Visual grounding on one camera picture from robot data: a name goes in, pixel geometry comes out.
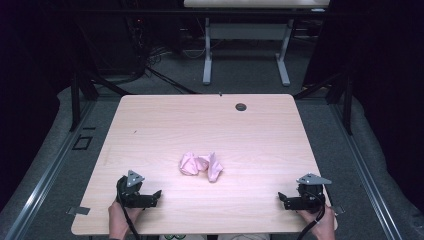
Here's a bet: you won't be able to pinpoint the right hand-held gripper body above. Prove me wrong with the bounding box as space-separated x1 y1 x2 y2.
288 172 333 214

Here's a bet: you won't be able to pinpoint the aluminium floor rail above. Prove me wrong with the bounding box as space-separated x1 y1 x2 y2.
328 99 406 240
2 99 98 240

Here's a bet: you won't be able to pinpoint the person's left hand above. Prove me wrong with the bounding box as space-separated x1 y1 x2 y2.
107 198 144 240

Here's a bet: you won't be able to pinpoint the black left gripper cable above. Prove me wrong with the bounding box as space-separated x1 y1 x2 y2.
115 181 142 240

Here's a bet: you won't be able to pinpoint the white desk with grey legs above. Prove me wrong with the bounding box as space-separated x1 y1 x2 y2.
182 0 331 87

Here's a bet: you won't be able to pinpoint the white floor cables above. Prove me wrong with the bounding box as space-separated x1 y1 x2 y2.
181 18 226 60

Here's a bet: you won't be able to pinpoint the person's right hand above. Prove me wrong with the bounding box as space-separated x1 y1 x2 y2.
297 203 336 240

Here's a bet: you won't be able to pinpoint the black floor cables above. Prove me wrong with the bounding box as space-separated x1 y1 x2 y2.
134 16 201 96

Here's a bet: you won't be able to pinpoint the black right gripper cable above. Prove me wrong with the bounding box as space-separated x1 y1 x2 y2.
295 191 327 240

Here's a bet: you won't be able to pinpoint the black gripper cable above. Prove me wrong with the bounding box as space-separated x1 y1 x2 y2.
115 181 142 240
295 191 327 240

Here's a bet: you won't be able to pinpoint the pink crumpled cloth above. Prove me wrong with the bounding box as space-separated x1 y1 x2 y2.
178 151 225 184

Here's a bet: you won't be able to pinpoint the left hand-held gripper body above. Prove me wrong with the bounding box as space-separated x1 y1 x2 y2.
115 169 155 210

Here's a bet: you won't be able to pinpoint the black metal stand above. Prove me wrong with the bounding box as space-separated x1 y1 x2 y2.
293 70 355 136
68 68 132 133

